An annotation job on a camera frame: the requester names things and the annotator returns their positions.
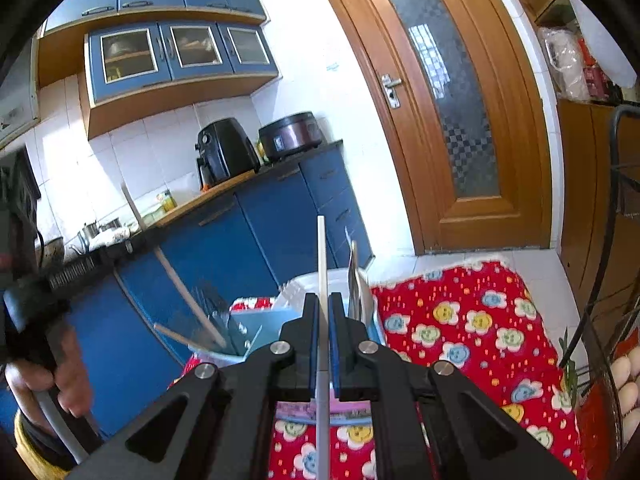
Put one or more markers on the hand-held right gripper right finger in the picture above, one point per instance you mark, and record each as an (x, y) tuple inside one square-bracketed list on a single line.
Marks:
[(337, 350)]

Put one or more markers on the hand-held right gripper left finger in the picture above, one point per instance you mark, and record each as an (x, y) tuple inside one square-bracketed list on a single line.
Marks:
[(311, 350)]

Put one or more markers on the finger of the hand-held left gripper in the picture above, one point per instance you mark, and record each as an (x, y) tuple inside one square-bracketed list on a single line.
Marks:
[(95, 265)]

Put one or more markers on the light blue plastic utensil box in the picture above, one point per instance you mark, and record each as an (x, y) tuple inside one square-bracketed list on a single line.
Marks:
[(270, 325)]

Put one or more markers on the metal table knife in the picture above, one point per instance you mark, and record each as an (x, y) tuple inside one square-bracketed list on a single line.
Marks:
[(356, 285)]

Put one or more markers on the wood and white chopstick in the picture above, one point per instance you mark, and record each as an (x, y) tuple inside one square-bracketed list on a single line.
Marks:
[(170, 275), (323, 260), (175, 335)]

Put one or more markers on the person's left forearm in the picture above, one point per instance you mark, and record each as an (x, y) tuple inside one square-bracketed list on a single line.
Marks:
[(35, 445)]

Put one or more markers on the person's left hand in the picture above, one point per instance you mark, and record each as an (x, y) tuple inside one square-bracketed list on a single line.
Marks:
[(70, 375)]

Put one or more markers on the white cloth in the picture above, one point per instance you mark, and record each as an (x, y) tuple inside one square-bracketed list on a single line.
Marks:
[(112, 237)]

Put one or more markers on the metal cup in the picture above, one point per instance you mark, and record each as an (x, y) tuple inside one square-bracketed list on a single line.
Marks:
[(90, 230)]

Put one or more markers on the yellow can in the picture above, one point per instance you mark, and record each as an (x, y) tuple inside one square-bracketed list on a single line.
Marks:
[(166, 201)]

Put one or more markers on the red flower-print tablecloth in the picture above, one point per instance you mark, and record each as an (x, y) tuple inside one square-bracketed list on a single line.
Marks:
[(450, 340)]

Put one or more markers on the blue base cabinets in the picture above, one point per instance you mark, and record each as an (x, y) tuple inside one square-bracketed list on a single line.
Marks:
[(280, 220)]

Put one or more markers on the kitchen countertop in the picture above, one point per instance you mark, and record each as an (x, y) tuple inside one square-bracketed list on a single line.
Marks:
[(220, 192)]

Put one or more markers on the black air fryer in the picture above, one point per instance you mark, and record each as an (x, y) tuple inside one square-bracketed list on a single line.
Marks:
[(225, 152)]

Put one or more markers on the dark rice cooker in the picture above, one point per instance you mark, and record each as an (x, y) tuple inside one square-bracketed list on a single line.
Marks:
[(290, 135)]

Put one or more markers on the green leafy vegetables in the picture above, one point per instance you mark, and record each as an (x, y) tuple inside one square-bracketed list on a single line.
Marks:
[(572, 365)]

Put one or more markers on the wooden door with glass pane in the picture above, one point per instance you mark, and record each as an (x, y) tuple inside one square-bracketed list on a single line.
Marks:
[(500, 135)]

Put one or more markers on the pile of eggs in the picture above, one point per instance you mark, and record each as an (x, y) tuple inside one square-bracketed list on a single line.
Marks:
[(627, 390)]

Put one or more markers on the wooden shelf unit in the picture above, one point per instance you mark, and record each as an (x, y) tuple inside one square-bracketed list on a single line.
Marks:
[(580, 185)]

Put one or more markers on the clear plastic bag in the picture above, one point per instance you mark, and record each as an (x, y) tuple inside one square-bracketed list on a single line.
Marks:
[(565, 65)]

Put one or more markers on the red bottles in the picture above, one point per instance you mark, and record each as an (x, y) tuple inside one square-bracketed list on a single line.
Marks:
[(597, 77)]

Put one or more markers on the white plastic bag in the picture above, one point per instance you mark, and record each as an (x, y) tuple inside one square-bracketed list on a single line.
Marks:
[(605, 40)]

